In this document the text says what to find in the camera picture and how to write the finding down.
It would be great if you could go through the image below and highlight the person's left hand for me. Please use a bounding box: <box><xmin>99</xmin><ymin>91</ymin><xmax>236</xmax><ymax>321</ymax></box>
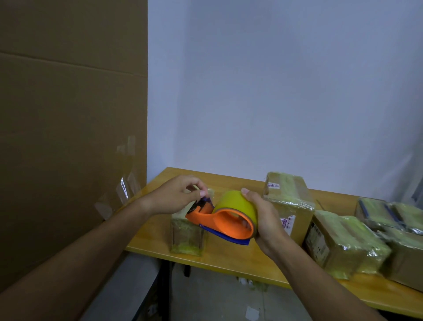
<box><xmin>142</xmin><ymin>174</ymin><xmax>210</xmax><ymax>218</ymax></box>

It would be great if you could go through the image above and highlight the person's right hand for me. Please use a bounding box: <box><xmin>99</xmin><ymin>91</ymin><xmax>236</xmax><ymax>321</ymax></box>
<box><xmin>240</xmin><ymin>187</ymin><xmax>292</xmax><ymax>261</ymax></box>

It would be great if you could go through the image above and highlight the large pink label cardboard box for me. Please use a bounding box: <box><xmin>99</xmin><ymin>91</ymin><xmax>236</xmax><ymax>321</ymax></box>
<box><xmin>263</xmin><ymin>172</ymin><xmax>316</xmax><ymax>247</ymax></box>

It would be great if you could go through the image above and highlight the small diamond sticker cardboard box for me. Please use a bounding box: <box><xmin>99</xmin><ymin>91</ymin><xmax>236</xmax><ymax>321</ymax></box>
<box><xmin>169</xmin><ymin>188</ymin><xmax>216</xmax><ymax>257</ymax></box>

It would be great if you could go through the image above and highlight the orange dispenser with yellow tape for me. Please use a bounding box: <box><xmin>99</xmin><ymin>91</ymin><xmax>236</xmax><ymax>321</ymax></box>
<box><xmin>185</xmin><ymin>190</ymin><xmax>259</xmax><ymax>246</ymax></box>

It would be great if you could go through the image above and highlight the taped box with label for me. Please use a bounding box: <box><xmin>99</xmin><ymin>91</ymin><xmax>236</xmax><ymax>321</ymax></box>
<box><xmin>303</xmin><ymin>210</ymin><xmax>365</xmax><ymax>281</ymax></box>

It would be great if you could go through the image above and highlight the small box with 031 label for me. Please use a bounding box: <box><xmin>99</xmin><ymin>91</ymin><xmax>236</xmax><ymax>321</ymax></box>
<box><xmin>339</xmin><ymin>215</ymin><xmax>393</xmax><ymax>276</ymax></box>

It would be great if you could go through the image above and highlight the taped box with blue stripe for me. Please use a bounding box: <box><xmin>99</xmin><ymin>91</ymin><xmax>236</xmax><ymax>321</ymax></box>
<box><xmin>354</xmin><ymin>197</ymin><xmax>406</xmax><ymax>233</ymax></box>

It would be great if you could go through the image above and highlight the person's right forearm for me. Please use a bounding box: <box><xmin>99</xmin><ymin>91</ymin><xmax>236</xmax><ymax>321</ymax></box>
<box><xmin>273</xmin><ymin>237</ymin><xmax>388</xmax><ymax>321</ymax></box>

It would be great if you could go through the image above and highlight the person's left forearm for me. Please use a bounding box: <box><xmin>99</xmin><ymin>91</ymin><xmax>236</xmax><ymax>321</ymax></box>
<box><xmin>0</xmin><ymin>198</ymin><xmax>155</xmax><ymax>321</ymax></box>

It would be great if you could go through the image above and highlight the large brown cardboard sheet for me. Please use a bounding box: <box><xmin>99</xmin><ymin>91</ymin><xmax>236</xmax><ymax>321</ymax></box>
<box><xmin>0</xmin><ymin>0</ymin><xmax>148</xmax><ymax>294</ymax></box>

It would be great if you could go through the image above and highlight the yellow wooden table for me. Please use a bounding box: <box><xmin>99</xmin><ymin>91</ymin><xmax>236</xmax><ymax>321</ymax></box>
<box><xmin>125</xmin><ymin>166</ymin><xmax>423</xmax><ymax>319</ymax></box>

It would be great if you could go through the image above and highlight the black metal table leg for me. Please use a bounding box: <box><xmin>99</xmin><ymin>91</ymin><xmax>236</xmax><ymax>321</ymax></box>
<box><xmin>138</xmin><ymin>259</ymin><xmax>175</xmax><ymax>321</ymax></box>

